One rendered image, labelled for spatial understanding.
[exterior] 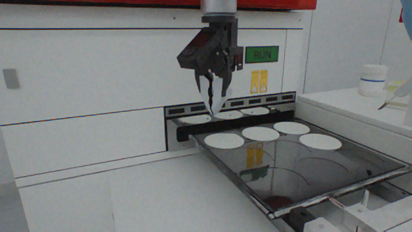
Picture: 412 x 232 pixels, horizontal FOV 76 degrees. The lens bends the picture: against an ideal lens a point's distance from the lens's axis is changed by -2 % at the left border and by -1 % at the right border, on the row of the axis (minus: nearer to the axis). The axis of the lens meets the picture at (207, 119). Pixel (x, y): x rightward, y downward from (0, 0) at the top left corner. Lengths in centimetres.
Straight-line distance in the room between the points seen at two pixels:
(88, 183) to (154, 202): 23
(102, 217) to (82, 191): 10
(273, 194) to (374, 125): 37
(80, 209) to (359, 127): 76
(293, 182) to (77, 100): 50
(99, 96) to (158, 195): 27
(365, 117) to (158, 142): 54
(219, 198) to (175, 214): 11
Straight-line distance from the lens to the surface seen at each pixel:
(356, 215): 48
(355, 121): 79
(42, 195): 78
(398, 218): 55
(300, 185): 53
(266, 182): 52
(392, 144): 75
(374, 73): 99
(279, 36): 86
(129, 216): 58
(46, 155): 73
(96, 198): 79
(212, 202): 60
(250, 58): 80
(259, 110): 84
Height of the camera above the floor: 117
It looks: 19 degrees down
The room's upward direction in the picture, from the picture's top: straight up
